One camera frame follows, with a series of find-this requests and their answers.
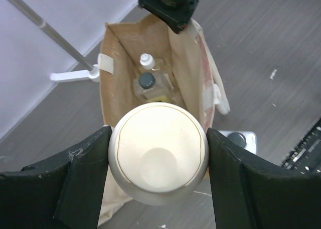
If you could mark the clear bottle white cap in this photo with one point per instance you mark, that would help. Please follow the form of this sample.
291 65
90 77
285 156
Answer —
148 62

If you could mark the brown canvas tote bag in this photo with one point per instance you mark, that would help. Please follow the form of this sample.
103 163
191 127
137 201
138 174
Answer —
189 64

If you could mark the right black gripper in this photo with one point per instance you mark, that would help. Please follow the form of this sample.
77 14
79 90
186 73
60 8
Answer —
175 13

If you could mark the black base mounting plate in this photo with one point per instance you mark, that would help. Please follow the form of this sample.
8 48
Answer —
305 156

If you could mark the clear bottle dark cap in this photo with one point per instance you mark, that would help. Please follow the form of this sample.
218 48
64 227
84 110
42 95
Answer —
153 87

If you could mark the beige bottle front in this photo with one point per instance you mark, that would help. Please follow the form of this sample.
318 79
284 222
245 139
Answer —
158 153

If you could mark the white square bottle dark cap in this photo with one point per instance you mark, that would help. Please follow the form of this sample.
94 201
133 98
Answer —
245 139

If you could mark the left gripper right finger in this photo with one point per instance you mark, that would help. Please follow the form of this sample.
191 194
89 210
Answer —
250 192

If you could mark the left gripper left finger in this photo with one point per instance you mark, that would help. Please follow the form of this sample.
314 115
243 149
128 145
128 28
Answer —
62 191

